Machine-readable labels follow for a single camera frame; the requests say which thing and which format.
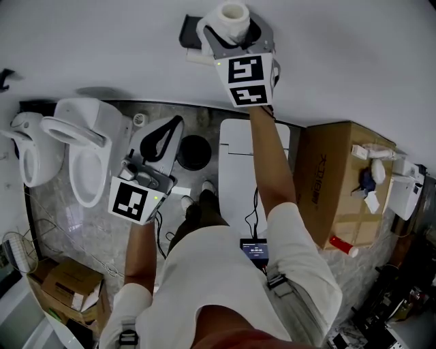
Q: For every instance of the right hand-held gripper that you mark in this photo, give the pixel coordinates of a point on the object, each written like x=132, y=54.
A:
x=247, y=78

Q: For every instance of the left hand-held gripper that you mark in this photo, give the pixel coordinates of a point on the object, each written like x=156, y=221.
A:
x=129, y=201

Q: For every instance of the white toilet paper roll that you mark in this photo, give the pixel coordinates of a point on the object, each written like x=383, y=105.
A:
x=231, y=24

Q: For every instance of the person's right forearm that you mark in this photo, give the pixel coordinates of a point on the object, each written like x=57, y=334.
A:
x=269, y=160

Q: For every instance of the person's left forearm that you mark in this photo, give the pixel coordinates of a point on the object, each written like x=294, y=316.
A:
x=139, y=252

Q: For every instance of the white toilet with open lid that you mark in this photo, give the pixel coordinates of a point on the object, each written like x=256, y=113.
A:
x=88, y=143

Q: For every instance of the white toilet with closed lid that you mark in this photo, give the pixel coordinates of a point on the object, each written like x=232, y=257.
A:
x=238, y=177

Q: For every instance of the white toilet with black labels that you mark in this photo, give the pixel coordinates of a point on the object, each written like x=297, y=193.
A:
x=407, y=191

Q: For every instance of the black mesh waste bin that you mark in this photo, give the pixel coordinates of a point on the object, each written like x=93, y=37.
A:
x=195, y=152

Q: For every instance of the white paper sheet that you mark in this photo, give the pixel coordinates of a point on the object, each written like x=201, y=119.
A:
x=180, y=191

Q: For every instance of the person's right shoe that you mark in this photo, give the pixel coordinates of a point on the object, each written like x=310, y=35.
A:
x=207, y=187

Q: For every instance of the person's shoe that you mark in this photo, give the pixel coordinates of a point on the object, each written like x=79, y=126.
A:
x=207, y=187
x=187, y=202

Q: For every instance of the person's left shoe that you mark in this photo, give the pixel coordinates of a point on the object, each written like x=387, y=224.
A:
x=187, y=202

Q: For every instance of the person's dark trousers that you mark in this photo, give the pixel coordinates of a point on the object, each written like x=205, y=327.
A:
x=201, y=218

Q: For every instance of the person's white shirt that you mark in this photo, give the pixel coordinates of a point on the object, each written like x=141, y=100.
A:
x=218, y=272

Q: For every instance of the black screen device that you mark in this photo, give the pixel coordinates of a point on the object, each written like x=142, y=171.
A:
x=254, y=252

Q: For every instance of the large brown cardboard box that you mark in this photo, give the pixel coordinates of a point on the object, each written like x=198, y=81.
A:
x=327, y=177

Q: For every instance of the small beige carton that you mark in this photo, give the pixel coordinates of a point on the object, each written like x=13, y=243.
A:
x=360, y=152

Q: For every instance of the open cardboard box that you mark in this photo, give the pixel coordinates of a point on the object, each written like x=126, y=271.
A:
x=68, y=286

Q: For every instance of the long pink tool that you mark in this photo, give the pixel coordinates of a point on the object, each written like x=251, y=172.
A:
x=383, y=151

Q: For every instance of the purple cloth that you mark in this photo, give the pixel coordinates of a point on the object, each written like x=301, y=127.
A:
x=368, y=180

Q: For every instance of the white oval pad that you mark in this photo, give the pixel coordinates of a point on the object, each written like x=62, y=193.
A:
x=378, y=171

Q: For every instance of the grey flat packet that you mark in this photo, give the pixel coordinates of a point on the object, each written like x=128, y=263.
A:
x=358, y=194

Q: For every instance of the person's head and neck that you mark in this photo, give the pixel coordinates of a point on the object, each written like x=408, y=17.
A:
x=235, y=327

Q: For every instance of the white crumpled tissue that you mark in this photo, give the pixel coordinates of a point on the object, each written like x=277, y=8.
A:
x=372, y=202

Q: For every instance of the red spray can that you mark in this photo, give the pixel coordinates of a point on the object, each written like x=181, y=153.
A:
x=340, y=245

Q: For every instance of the white appliance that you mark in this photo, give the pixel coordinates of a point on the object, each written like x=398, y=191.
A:
x=30, y=320

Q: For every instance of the dark equipment pile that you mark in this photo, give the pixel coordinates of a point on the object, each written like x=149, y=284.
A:
x=385, y=313

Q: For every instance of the black wall hook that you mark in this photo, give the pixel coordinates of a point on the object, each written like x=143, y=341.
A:
x=6, y=79

